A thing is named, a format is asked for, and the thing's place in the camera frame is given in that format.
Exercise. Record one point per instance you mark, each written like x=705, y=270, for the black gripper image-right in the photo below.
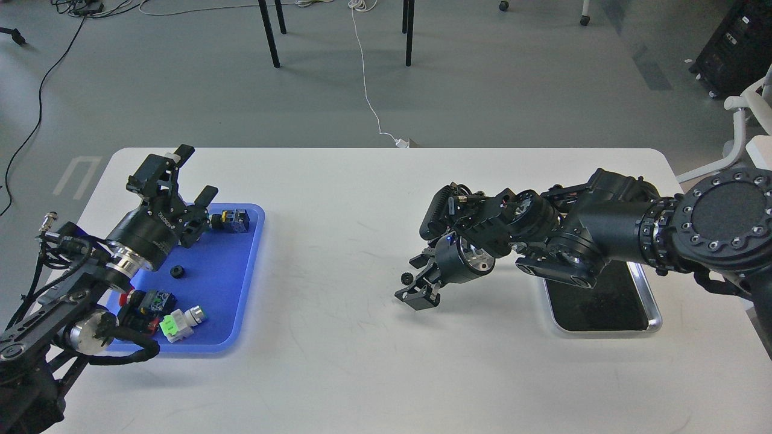
x=452, y=260

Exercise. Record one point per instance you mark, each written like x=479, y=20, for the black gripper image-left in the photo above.
x=153, y=233

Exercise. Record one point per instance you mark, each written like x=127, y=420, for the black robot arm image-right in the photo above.
x=719, y=232

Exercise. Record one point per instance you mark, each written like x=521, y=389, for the black gear in tray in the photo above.
x=177, y=271

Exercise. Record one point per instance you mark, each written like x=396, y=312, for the blue plastic tray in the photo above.
x=219, y=272

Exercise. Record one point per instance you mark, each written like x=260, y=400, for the silver metal tray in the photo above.
x=621, y=304

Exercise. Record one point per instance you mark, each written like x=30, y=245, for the green push button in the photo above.
x=230, y=221

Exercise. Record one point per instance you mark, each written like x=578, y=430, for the red emergency stop button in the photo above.
x=143, y=311

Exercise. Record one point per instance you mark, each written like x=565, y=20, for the white office chair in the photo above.
x=754, y=101

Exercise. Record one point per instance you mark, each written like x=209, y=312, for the black equipment case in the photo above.
x=739, y=52

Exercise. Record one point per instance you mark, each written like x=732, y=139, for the white green connector switch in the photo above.
x=178, y=325

